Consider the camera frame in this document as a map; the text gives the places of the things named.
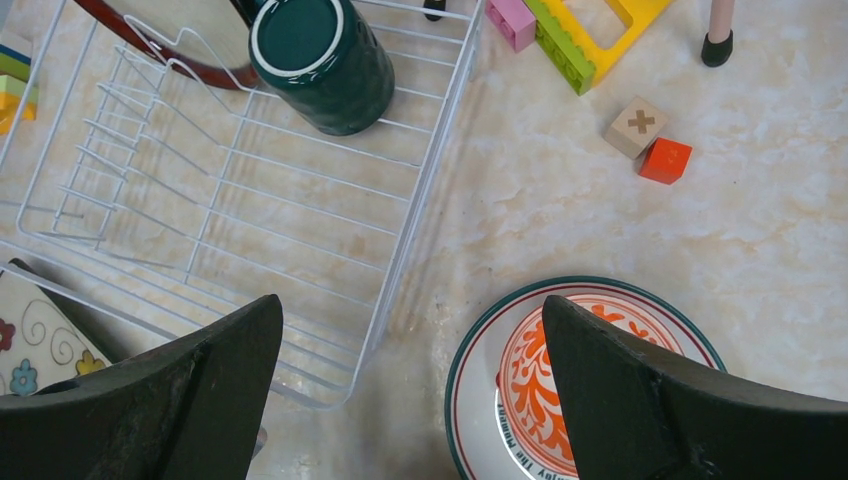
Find red rimmed beige plate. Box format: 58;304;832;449
77;0;261;90

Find square floral glass plate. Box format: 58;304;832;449
1;258;127;396

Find stacked colourful toy bricks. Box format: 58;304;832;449
1;29;33;135

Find green toy brick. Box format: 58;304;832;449
525;0;596;96

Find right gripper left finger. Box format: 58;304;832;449
1;294;284;479

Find white round patterned plate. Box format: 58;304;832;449
444;275;725;479

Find yellow toy frame brick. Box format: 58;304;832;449
544;0;672;93

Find pink toy brick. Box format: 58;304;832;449
484;0;536;53

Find wooden cube with cross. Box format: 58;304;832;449
603;96;669;159

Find dark green mug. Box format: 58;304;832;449
232;0;395;136

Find white wire dish rack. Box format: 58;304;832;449
1;1;483;410

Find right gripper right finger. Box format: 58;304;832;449
543;295;847;479

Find orange wooden cube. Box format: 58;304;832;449
638;137;693;185

